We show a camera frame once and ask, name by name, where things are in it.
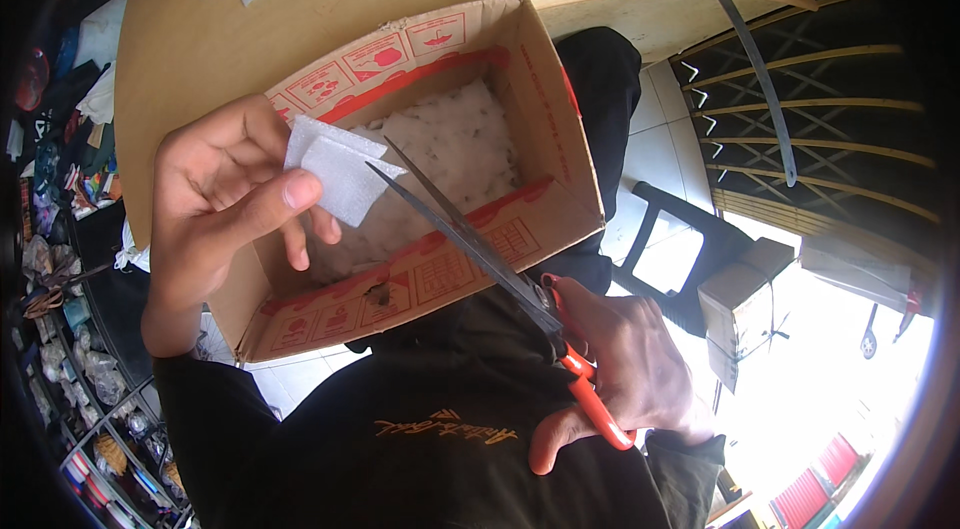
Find person's right hand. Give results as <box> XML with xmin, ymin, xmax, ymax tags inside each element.
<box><xmin>528</xmin><ymin>277</ymin><xmax>718</xmax><ymax>476</ymax></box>

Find person's left hand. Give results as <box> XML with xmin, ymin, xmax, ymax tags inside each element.
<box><xmin>146</xmin><ymin>95</ymin><xmax>343</xmax><ymax>299</ymax></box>

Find white foam sheet piece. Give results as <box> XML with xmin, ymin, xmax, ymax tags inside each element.
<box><xmin>283</xmin><ymin>114</ymin><xmax>408</xmax><ymax>228</ymax></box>

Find orange-handled scissors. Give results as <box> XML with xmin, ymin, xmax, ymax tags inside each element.
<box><xmin>365</xmin><ymin>136</ymin><xmax>637</xmax><ymax>452</ymax></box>

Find small brown carton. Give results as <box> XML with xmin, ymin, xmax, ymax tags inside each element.
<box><xmin>697</xmin><ymin>236</ymin><xmax>796</xmax><ymax>395</ymax></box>

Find heap of clothes and bags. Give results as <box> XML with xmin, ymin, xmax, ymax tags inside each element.
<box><xmin>7</xmin><ymin>0</ymin><xmax>151</xmax><ymax>271</ymax></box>

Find black plastic chair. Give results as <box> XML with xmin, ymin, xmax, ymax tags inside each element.
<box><xmin>611</xmin><ymin>180</ymin><xmax>755</xmax><ymax>339</ymax></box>

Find red-printed cardboard box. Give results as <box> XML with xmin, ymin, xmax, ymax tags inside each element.
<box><xmin>206</xmin><ymin>0</ymin><xmax>606</xmax><ymax>365</ymax></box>

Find red corrugated shutters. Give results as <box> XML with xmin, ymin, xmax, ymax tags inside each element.
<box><xmin>771</xmin><ymin>433</ymin><xmax>864</xmax><ymax>529</ymax></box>

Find small hanging metal tool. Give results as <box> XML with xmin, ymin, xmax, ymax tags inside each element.
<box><xmin>860</xmin><ymin>302</ymin><xmax>881</xmax><ymax>361</ymax></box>

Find person's body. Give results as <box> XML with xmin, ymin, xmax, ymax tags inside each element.
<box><xmin>153</xmin><ymin>281</ymin><xmax>727</xmax><ymax>529</ymax></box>

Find white flat board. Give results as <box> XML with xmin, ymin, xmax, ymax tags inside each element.
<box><xmin>798</xmin><ymin>232</ymin><xmax>935</xmax><ymax>319</ymax></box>

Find person's legs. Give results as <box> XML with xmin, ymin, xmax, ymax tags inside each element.
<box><xmin>525</xmin><ymin>26</ymin><xmax>644</xmax><ymax>298</ymax></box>

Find heap of white foam scraps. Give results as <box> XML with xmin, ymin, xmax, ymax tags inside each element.
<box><xmin>307</xmin><ymin>76</ymin><xmax>522</xmax><ymax>286</ymax></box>

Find bamboo lattice fence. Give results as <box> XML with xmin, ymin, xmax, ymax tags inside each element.
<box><xmin>671</xmin><ymin>0</ymin><xmax>942</xmax><ymax>283</ymax></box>

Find grey metal strip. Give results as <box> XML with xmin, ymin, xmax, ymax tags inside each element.
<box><xmin>663</xmin><ymin>0</ymin><xmax>798</xmax><ymax>189</ymax></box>

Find wire rack of packed goods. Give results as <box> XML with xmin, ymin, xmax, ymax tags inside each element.
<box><xmin>11</xmin><ymin>229</ymin><xmax>198</xmax><ymax>529</ymax></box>

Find red-handled hanging tool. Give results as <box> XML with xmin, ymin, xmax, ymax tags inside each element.
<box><xmin>892</xmin><ymin>287</ymin><xmax>925</xmax><ymax>344</ymax></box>

